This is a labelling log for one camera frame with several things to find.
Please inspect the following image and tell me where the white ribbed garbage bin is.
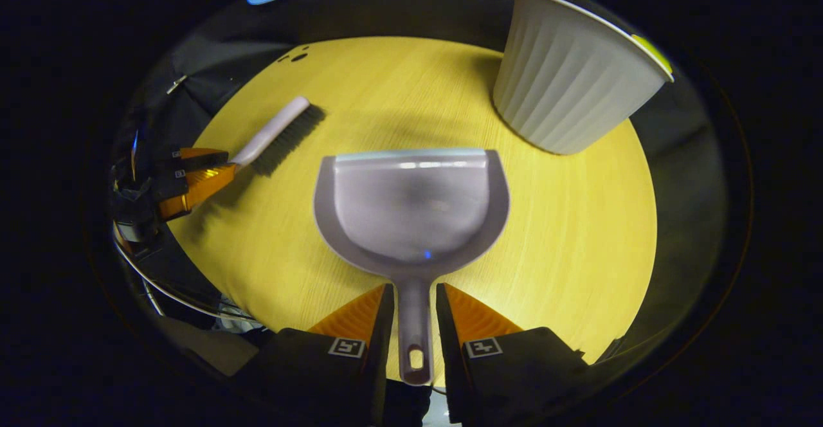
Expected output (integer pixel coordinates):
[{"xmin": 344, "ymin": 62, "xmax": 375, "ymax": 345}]
[{"xmin": 493, "ymin": 0, "xmax": 674, "ymax": 156}]

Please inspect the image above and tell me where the white cable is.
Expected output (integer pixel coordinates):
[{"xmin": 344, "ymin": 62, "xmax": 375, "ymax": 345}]
[{"xmin": 113, "ymin": 221, "xmax": 258, "ymax": 322}]

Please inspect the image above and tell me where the pale lilac dustpan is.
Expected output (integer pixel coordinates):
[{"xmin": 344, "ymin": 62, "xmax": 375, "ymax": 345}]
[{"xmin": 313, "ymin": 149, "xmax": 511, "ymax": 386}]

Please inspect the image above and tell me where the small pale lilac broom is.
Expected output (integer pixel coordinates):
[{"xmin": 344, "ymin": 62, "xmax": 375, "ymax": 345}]
[{"xmin": 230, "ymin": 96, "xmax": 327, "ymax": 177}]

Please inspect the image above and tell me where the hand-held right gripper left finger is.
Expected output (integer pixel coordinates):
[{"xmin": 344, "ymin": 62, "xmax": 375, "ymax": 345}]
[{"xmin": 235, "ymin": 284, "xmax": 395, "ymax": 424}]

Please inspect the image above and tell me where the black backdrop cloth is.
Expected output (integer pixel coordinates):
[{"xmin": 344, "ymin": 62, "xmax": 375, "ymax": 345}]
[{"xmin": 113, "ymin": 0, "xmax": 727, "ymax": 350}]

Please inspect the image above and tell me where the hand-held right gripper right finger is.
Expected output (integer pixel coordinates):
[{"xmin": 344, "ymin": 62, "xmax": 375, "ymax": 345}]
[{"xmin": 436, "ymin": 282, "xmax": 589, "ymax": 424}]

